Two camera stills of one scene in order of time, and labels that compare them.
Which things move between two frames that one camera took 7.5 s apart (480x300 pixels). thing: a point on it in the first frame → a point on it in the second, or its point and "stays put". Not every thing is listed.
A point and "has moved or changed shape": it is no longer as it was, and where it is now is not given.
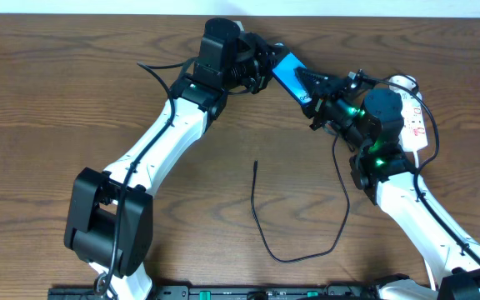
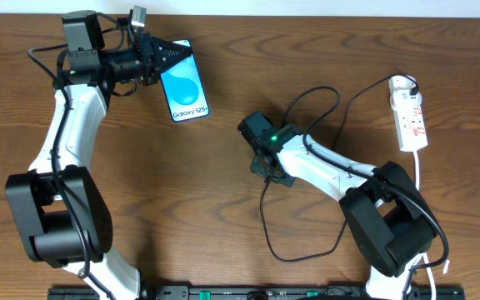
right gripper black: [321, 100] → [262, 167]
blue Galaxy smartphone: [284, 69] has moved or changed shape
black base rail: [225, 292] stays put
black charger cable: [312, 256] has moved or changed shape
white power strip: [413, 136] stays put
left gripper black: [263, 61] → [147, 58]
